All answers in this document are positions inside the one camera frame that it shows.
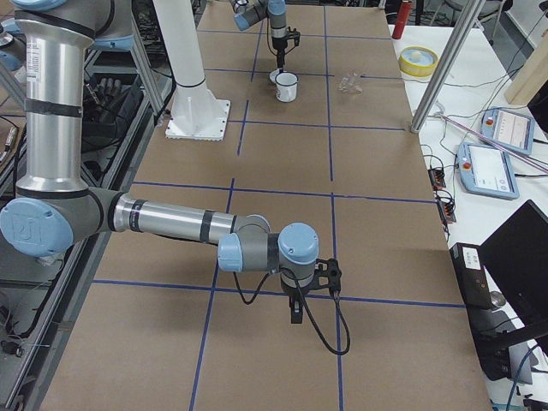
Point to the clear plastic funnel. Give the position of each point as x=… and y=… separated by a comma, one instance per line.
x=350, y=83

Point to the upper orange black adapter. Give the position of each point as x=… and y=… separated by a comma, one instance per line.
x=436, y=176

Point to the wooden board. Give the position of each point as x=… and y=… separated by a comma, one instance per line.
x=531, y=77

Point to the teach pendant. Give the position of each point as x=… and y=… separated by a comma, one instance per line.
x=510, y=129
x=486, y=171

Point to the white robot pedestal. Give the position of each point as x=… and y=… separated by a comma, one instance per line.
x=195, y=112

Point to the white enamel cup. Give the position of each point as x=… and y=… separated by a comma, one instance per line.
x=286, y=84

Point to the silver aluminium post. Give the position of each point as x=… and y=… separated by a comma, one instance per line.
x=453, y=47

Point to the black monitor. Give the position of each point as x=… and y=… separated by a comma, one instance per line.
x=515, y=255

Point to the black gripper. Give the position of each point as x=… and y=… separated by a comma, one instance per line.
x=294, y=294
x=279, y=44

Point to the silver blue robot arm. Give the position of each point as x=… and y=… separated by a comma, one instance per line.
x=249, y=13
x=54, y=208

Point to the white cup lid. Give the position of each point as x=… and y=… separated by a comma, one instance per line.
x=274, y=74

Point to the lower teach pendant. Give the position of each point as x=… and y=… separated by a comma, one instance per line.
x=486, y=171

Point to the orange black adapter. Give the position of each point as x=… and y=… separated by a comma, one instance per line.
x=436, y=176
x=446, y=211

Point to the upper teach pendant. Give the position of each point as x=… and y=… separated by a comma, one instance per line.
x=510, y=129

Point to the black computer box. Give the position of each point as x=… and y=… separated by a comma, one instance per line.
x=498, y=343

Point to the lower orange black adapter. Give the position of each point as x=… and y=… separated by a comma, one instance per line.
x=446, y=211

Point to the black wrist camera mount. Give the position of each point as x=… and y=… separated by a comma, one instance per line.
x=327, y=275

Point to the red bottle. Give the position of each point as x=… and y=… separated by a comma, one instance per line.
x=402, y=18

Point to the yellow tape roll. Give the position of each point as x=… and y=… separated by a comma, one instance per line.
x=418, y=61

